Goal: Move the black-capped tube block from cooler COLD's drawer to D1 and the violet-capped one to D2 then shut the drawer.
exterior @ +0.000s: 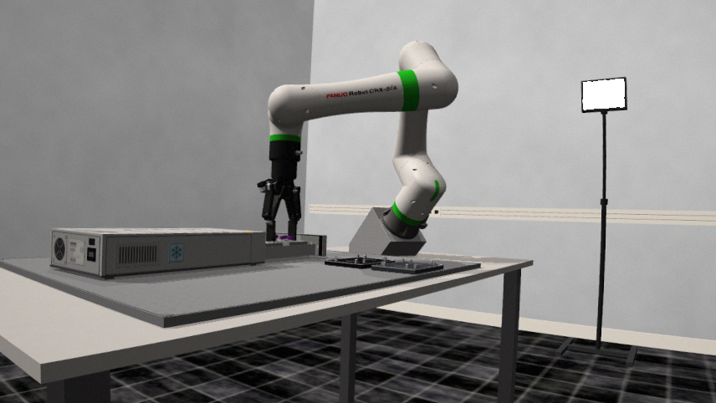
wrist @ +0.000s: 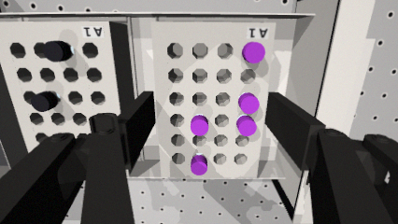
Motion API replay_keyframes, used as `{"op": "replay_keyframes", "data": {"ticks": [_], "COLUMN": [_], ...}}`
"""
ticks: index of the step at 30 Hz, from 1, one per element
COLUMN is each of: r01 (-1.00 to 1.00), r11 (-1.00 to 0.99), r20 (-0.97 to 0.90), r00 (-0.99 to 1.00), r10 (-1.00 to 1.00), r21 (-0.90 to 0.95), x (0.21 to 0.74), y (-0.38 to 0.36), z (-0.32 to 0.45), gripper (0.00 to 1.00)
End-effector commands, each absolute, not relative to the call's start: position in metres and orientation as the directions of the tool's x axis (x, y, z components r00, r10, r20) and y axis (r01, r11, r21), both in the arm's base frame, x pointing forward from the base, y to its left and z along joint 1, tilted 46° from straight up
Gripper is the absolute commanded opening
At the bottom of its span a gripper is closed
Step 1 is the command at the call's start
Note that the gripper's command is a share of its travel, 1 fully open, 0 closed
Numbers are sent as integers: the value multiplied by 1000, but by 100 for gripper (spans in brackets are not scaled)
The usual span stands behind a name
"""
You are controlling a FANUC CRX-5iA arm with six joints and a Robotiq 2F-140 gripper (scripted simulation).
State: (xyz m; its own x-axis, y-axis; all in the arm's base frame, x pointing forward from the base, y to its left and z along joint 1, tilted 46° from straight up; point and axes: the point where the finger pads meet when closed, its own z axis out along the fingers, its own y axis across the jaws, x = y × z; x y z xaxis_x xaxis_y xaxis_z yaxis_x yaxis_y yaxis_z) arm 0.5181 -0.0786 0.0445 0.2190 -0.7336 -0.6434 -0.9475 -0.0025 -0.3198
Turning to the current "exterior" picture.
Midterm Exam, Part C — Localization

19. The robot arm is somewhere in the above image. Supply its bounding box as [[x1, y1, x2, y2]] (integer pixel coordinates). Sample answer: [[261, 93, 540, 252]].
[[268, 41, 458, 239]]

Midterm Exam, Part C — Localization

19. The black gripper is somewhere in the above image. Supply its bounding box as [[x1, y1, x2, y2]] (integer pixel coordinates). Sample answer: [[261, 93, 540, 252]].
[[262, 161, 301, 242]]

